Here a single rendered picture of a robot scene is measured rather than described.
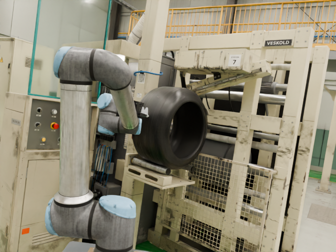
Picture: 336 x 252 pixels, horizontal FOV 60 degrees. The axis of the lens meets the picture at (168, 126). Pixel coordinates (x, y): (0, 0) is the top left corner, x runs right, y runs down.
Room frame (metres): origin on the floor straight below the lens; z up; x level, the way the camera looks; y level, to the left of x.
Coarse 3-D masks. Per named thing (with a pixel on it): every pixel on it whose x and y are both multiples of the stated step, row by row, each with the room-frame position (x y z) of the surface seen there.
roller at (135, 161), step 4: (132, 160) 2.08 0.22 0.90; (136, 160) 2.06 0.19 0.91; (140, 160) 2.04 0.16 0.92; (144, 160) 2.04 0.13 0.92; (136, 164) 2.07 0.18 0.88; (140, 164) 2.03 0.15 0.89; (144, 164) 2.00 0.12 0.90; (148, 164) 1.98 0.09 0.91; (152, 164) 1.96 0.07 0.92; (156, 164) 1.96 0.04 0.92; (148, 168) 1.99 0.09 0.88; (152, 168) 1.95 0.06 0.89; (156, 168) 1.93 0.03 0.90; (160, 168) 1.91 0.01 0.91; (164, 168) 1.89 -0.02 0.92; (168, 168) 1.89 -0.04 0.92; (160, 172) 1.92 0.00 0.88; (164, 172) 1.88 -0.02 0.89; (168, 172) 1.89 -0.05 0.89
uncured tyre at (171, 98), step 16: (144, 96) 1.99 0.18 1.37; (160, 96) 1.90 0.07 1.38; (176, 96) 1.89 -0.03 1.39; (192, 96) 2.00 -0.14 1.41; (160, 112) 1.82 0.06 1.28; (176, 112) 2.32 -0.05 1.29; (192, 112) 2.27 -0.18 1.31; (144, 128) 1.86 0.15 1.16; (160, 128) 1.81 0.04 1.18; (176, 128) 2.34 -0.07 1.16; (192, 128) 2.30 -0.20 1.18; (144, 144) 1.88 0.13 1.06; (160, 144) 1.82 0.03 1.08; (176, 144) 2.32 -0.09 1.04; (192, 144) 2.25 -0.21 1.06; (160, 160) 1.88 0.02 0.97; (176, 160) 1.93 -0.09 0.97; (192, 160) 2.08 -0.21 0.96
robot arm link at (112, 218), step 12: (96, 204) 1.13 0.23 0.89; (108, 204) 1.09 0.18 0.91; (120, 204) 1.10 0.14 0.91; (132, 204) 1.13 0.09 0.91; (96, 216) 1.09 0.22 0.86; (108, 216) 1.08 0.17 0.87; (120, 216) 1.08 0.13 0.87; (132, 216) 1.12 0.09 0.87; (96, 228) 1.08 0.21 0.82; (108, 228) 1.07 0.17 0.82; (120, 228) 1.08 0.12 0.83; (132, 228) 1.12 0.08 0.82; (96, 240) 1.11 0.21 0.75; (108, 240) 1.07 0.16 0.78; (120, 240) 1.08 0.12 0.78; (132, 240) 1.13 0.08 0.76
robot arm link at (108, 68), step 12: (96, 60) 1.01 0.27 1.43; (108, 60) 1.02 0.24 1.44; (120, 60) 1.07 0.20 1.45; (96, 72) 1.02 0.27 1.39; (108, 72) 1.03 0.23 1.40; (120, 72) 1.05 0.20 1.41; (108, 84) 1.07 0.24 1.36; (120, 84) 1.08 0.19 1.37; (120, 96) 1.19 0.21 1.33; (132, 96) 1.29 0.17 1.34; (120, 108) 1.29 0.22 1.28; (132, 108) 1.34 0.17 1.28; (120, 120) 1.55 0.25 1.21; (132, 120) 1.43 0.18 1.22; (120, 132) 1.56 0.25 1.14; (132, 132) 1.55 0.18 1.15
